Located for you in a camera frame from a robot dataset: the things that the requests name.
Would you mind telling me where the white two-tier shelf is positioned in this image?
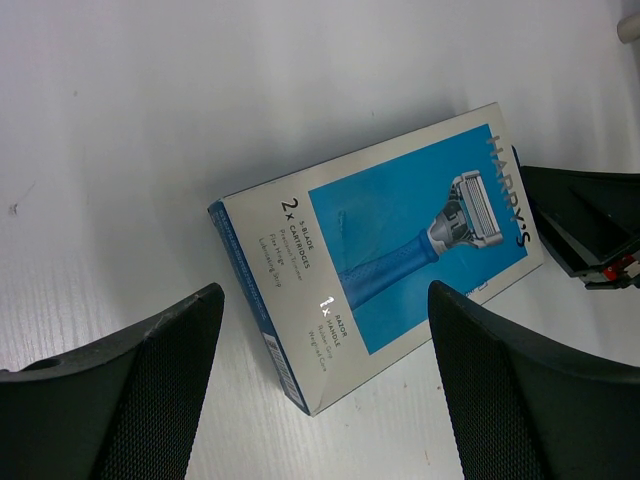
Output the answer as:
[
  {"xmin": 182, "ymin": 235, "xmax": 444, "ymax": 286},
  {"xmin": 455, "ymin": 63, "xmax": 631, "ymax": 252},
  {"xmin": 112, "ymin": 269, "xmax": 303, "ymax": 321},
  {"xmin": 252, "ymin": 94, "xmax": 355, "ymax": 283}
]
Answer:
[{"xmin": 616, "ymin": 0, "xmax": 639, "ymax": 45}]

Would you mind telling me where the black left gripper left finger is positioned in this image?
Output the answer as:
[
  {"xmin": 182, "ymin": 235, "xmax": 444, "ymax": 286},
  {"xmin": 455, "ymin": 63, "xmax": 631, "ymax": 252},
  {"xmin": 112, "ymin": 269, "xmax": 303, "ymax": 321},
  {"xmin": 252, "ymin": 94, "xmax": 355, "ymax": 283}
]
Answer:
[{"xmin": 1, "ymin": 283, "xmax": 225, "ymax": 479}]

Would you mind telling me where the blue Harry's razor box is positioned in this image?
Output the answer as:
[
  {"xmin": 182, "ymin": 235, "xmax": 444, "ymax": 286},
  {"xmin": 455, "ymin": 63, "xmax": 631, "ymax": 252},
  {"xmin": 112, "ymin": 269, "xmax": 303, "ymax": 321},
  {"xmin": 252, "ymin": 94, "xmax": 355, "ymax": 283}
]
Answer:
[{"xmin": 208, "ymin": 103, "xmax": 544, "ymax": 416}]

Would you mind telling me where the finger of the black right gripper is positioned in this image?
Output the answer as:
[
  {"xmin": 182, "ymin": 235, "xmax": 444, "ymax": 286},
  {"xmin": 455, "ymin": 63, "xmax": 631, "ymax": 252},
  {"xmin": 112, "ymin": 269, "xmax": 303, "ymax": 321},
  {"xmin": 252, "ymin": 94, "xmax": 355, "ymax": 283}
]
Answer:
[{"xmin": 520, "ymin": 166, "xmax": 639, "ymax": 290}]

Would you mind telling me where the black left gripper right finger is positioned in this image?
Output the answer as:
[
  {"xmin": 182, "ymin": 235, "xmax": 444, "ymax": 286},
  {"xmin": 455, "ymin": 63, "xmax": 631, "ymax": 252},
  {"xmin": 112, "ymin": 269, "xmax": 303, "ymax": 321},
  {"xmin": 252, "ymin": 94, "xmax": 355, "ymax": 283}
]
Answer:
[{"xmin": 428, "ymin": 281, "xmax": 639, "ymax": 479}]

